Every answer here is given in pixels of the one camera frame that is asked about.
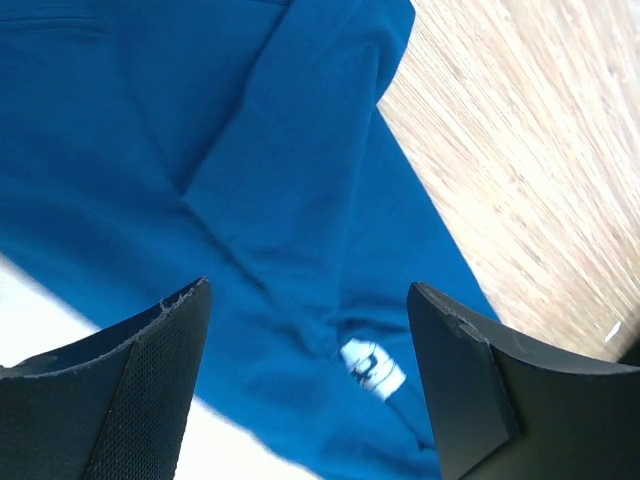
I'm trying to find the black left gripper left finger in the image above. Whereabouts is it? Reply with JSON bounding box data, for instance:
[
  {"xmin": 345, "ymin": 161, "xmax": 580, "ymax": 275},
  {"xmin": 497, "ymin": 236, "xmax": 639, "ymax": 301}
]
[{"xmin": 1, "ymin": 278, "xmax": 212, "ymax": 480}]

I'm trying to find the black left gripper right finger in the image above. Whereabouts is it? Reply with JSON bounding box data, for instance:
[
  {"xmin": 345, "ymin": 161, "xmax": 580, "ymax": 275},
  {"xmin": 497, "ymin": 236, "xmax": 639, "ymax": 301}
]
[{"xmin": 407, "ymin": 283, "xmax": 639, "ymax": 480}]

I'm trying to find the blue printed t-shirt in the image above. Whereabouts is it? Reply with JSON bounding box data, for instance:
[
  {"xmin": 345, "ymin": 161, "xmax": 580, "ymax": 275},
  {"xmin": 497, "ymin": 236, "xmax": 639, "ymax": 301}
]
[{"xmin": 1, "ymin": 1, "xmax": 492, "ymax": 479}]

